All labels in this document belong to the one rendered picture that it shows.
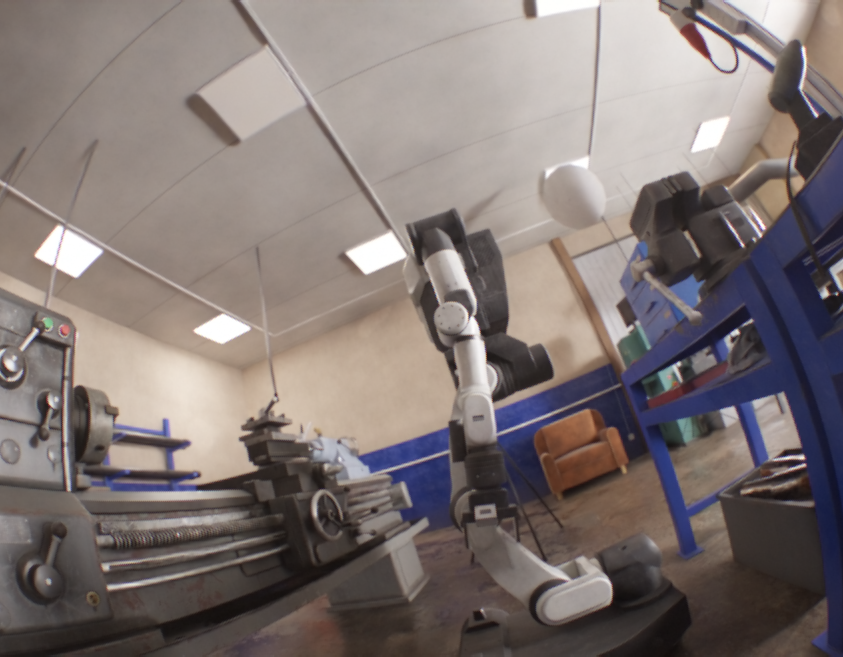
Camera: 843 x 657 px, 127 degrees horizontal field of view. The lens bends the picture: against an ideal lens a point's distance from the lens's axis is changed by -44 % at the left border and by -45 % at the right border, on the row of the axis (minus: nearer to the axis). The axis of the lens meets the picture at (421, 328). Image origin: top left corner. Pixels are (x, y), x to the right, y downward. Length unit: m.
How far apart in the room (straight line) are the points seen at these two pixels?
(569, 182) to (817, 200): 3.69
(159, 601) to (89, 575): 0.34
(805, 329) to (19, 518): 1.36
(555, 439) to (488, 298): 3.83
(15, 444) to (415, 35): 3.03
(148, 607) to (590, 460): 4.16
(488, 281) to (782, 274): 0.77
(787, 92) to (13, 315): 1.60
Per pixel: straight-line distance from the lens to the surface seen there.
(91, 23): 3.00
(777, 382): 0.81
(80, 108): 3.29
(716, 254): 0.82
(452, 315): 0.86
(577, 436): 4.82
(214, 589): 1.35
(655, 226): 0.82
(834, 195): 0.59
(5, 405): 1.03
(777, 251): 0.69
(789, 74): 0.76
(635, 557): 1.14
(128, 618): 1.16
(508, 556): 1.04
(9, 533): 0.87
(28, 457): 1.03
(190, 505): 1.30
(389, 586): 2.54
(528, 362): 1.06
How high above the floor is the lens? 0.73
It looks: 22 degrees up
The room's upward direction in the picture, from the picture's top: 18 degrees counter-clockwise
